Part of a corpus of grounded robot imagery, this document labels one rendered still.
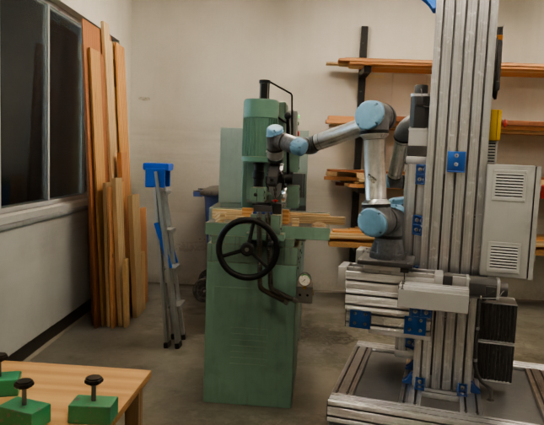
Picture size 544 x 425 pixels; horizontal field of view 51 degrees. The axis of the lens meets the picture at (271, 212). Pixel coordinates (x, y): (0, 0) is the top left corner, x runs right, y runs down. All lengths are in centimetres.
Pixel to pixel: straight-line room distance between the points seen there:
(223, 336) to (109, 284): 148
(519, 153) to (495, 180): 309
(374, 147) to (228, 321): 114
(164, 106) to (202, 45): 65
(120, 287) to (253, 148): 174
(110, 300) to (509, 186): 272
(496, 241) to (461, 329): 42
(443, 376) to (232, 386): 101
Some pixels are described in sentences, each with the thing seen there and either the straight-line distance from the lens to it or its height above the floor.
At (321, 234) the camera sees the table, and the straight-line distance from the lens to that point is 272.
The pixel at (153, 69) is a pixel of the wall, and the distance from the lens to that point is 544.
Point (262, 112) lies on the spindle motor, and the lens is 280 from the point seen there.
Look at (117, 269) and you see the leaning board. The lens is 412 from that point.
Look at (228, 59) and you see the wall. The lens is 534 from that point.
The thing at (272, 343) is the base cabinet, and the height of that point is 32.
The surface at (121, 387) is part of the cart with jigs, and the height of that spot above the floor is 53.
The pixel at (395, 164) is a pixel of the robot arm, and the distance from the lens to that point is 308.
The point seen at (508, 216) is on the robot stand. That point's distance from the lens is 255.
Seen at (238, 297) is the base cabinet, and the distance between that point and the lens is 281.
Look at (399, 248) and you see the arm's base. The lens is 244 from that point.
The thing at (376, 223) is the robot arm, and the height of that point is 98.
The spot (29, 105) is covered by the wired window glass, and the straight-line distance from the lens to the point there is 373.
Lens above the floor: 122
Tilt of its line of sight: 6 degrees down
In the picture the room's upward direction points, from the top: 2 degrees clockwise
